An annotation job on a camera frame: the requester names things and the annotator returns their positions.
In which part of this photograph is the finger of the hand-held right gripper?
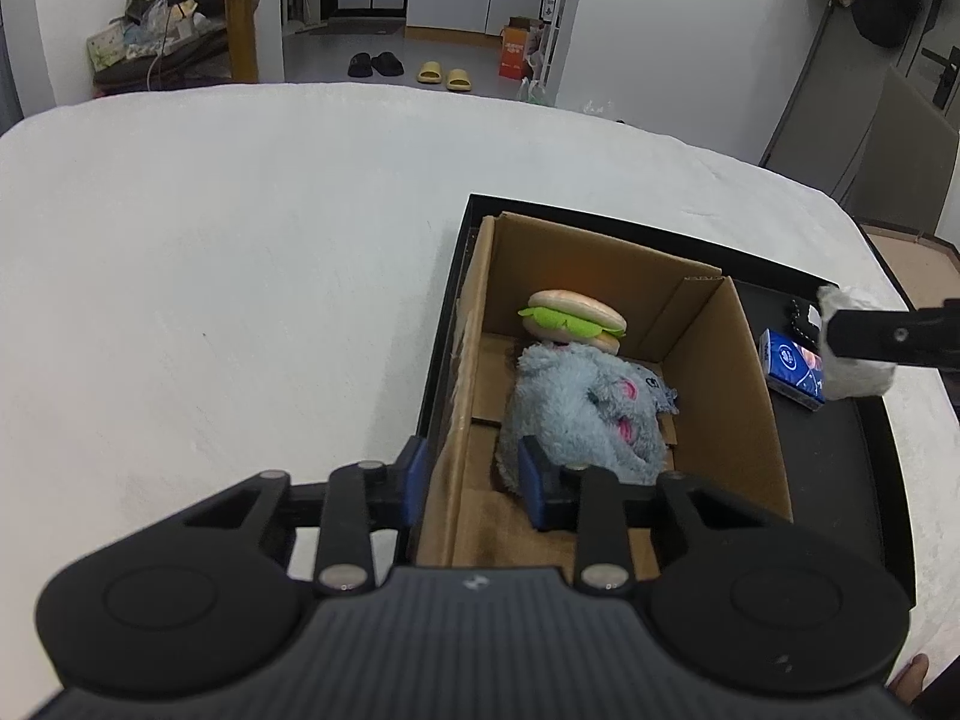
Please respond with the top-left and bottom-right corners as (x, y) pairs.
(825, 304), (960, 370)

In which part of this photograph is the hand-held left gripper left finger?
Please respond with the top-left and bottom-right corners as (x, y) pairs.
(180, 435), (430, 593)

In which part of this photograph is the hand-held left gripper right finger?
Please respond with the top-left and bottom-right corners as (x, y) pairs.
(519, 435), (794, 590)

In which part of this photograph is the white cloth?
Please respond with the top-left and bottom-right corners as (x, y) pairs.
(816, 285), (899, 400)

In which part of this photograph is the blue-grey fluffy plush toy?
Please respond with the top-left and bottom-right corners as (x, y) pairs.
(495, 341), (668, 492)

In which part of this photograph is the black tray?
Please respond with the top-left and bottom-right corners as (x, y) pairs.
(409, 193), (917, 608)

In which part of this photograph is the small grey-blue plush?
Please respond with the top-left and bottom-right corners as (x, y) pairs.
(634, 361), (682, 415)

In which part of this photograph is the hamburger plush toy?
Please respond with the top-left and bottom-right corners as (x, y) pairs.
(516, 289), (628, 357)

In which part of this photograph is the brown cardboard box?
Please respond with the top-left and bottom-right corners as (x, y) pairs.
(415, 211), (794, 567)

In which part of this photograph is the black framed brown board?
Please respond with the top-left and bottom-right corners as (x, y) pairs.
(861, 221), (960, 308)

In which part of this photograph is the blue tissue packet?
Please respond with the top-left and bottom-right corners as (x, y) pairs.
(757, 328), (827, 412)

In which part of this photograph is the leaning cardboard panel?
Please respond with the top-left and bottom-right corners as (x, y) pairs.
(844, 64), (960, 237)

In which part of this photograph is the orange cardboard box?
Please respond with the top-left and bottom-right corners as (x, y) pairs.
(499, 17), (547, 82)

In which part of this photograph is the white narrow rack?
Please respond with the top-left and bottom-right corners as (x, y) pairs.
(536, 0), (584, 107)

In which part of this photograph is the grey door mat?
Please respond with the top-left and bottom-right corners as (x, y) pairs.
(292, 19), (404, 37)

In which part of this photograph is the yellow round table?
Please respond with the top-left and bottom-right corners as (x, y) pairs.
(139, 0), (350, 83)

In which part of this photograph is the clutter pile under table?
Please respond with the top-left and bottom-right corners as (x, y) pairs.
(86, 0), (233, 95)

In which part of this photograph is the black beaded bracelet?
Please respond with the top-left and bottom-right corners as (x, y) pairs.
(784, 302), (822, 347)

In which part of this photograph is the black door handle lock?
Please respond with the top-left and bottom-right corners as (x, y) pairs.
(919, 45), (960, 110)

